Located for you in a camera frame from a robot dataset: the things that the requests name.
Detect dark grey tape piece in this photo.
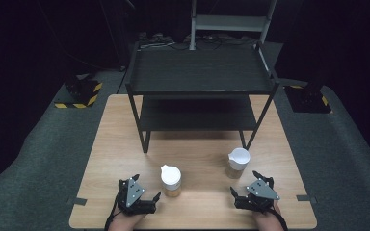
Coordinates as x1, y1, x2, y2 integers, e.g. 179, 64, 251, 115
296, 193, 318, 205
66, 196, 89, 207

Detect white cup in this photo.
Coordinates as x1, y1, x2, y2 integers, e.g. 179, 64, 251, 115
225, 147, 251, 180

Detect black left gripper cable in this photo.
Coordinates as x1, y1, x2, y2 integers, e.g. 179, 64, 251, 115
104, 197, 120, 231

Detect grey metal stand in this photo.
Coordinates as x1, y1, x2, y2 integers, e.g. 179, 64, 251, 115
188, 0, 278, 52

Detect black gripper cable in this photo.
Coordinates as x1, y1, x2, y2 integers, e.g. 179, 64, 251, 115
269, 206, 289, 231
104, 197, 120, 231

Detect bundle of floor cables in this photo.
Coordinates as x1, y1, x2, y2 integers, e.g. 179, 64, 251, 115
137, 31, 258, 52

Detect person's left hand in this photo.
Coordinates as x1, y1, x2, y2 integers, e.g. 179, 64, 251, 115
108, 206, 147, 231

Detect glass jar with white lid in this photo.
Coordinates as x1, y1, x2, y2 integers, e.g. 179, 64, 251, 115
159, 164, 183, 198

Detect person's right hand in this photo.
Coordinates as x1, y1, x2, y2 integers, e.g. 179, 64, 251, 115
252, 200, 284, 231

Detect black two-tier shelf rack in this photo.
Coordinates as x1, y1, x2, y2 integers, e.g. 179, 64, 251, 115
124, 40, 281, 154

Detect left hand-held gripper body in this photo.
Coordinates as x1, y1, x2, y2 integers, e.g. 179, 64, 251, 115
117, 177, 158, 217

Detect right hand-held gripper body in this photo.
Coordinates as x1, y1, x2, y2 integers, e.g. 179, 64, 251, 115
233, 177, 281, 214

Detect black base with hazard tape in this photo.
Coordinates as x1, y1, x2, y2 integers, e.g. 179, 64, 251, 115
53, 74, 104, 110
283, 83, 333, 115

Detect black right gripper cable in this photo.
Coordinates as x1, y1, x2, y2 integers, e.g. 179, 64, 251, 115
269, 206, 289, 231

